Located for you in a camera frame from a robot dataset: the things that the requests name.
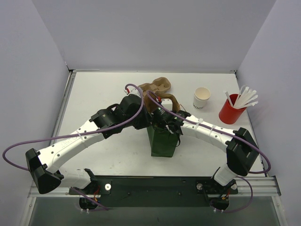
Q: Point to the brown cardboard cup carrier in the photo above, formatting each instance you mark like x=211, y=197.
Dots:
x=159, y=85

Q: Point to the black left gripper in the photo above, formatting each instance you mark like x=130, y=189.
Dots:
x=143, y=120

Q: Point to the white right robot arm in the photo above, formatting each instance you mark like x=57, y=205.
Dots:
x=237, y=144

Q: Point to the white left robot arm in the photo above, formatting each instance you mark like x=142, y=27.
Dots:
x=45, y=165

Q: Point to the aluminium rail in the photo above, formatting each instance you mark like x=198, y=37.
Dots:
x=262, y=186

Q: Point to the red cup with straws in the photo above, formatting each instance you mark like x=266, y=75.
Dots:
x=236, y=104

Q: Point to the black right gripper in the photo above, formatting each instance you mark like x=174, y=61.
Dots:
x=171, y=127

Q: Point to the green paper bag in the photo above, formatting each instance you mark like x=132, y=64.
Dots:
x=162, y=144

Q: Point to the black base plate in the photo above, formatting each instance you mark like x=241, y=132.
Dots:
x=113, y=192

